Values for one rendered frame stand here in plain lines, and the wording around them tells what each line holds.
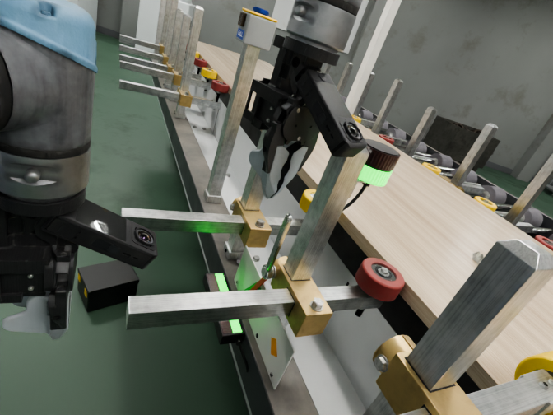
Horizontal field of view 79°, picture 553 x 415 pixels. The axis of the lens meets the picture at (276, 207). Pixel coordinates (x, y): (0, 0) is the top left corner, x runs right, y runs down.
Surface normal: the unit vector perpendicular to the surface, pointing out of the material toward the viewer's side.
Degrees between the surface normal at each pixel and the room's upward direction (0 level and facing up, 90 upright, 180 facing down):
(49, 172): 90
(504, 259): 90
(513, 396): 0
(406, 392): 90
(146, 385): 0
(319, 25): 90
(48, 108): 108
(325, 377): 0
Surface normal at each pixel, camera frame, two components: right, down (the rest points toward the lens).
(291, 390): 0.31, -0.83
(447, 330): -0.88, -0.07
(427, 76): -0.04, 0.47
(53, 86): 0.92, 0.27
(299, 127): 0.63, 0.54
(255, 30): 0.36, 0.55
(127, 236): 0.71, -0.67
